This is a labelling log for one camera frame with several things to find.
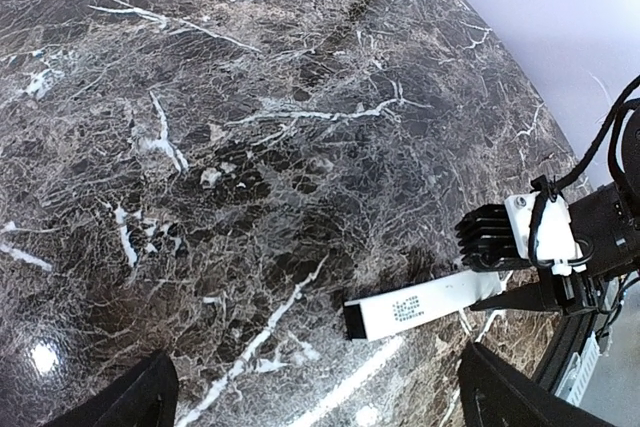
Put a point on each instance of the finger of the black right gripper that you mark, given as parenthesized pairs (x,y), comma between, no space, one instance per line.
(540,296)

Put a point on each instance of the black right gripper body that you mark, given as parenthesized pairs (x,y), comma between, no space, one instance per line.
(609,220)

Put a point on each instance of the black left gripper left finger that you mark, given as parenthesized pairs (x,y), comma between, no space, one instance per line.
(146,395)

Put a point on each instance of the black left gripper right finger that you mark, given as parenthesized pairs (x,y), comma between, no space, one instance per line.
(494,393)

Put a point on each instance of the grey remote battery cover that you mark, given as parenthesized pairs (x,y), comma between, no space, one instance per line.
(383,315)

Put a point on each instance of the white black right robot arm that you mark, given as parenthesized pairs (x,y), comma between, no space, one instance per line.
(621,131)

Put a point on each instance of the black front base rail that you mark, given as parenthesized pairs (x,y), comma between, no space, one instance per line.
(569,361)

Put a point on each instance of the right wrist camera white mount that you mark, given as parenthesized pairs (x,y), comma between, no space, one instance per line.
(526,230)

